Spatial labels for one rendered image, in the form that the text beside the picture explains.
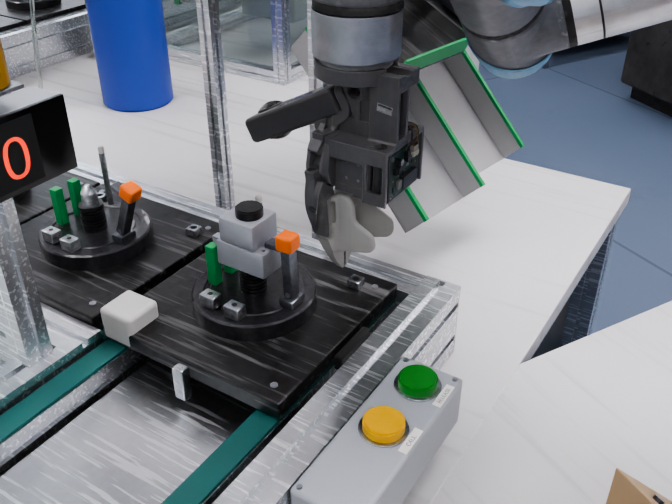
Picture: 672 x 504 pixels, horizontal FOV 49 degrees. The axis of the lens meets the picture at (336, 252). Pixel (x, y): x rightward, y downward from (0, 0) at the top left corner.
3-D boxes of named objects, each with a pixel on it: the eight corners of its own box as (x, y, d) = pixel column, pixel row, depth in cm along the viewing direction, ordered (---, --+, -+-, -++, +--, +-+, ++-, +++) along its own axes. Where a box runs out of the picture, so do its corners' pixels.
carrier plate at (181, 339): (397, 297, 89) (398, 282, 88) (279, 420, 72) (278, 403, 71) (239, 241, 100) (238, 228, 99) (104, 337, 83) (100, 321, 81)
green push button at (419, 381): (443, 387, 75) (445, 372, 74) (426, 410, 73) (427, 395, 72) (408, 373, 77) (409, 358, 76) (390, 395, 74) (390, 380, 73)
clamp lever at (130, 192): (135, 232, 93) (143, 187, 88) (123, 239, 91) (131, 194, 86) (114, 216, 94) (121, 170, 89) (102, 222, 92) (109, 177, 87)
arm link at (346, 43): (292, 10, 59) (346, -11, 65) (294, 66, 62) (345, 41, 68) (374, 23, 56) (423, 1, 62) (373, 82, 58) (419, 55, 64)
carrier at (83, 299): (230, 238, 101) (222, 153, 94) (94, 332, 83) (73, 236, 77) (104, 194, 111) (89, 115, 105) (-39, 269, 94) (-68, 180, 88)
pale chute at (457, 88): (503, 158, 113) (524, 145, 110) (454, 188, 105) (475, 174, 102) (406, 3, 114) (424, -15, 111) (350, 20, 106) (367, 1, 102)
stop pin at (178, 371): (193, 395, 78) (189, 366, 76) (185, 402, 77) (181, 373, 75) (183, 390, 79) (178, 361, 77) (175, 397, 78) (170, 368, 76)
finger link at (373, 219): (383, 278, 73) (386, 194, 68) (331, 261, 75) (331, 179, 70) (398, 263, 75) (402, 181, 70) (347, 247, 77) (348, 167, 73)
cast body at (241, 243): (288, 261, 82) (285, 205, 78) (264, 280, 79) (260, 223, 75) (228, 240, 86) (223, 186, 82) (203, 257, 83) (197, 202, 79)
